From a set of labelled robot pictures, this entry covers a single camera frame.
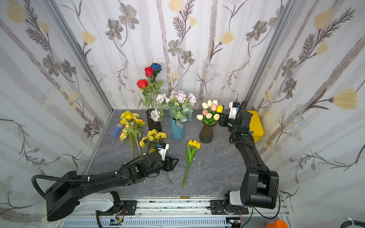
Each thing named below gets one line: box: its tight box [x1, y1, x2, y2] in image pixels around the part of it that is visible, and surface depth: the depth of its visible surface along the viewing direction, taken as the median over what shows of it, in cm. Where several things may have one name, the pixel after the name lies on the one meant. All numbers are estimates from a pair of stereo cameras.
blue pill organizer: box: [110, 123, 123, 138], surface depth 106 cm
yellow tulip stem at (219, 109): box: [216, 104, 223, 114], surface depth 82 cm
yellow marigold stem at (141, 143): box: [139, 136, 149, 148], surface depth 95 cm
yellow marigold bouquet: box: [155, 90, 197, 130], surface depth 84 cm
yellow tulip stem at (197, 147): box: [189, 142, 202, 163], surface depth 97 cm
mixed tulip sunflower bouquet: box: [196, 99, 223, 126], surface depth 82 cm
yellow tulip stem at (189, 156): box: [181, 139, 194, 189], surface depth 93 cm
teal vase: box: [170, 117, 185, 141], surface depth 98 cm
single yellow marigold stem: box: [157, 131, 167, 146], surface depth 101 cm
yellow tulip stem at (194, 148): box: [185, 140, 198, 172], surface depth 96 cm
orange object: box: [265, 219, 289, 228], surface depth 63 cm
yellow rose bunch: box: [119, 110, 146, 160], surface depth 103 cm
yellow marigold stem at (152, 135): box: [147, 129, 158, 143], surface depth 98 cm
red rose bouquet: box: [136, 62, 164, 110], surface depth 89 cm
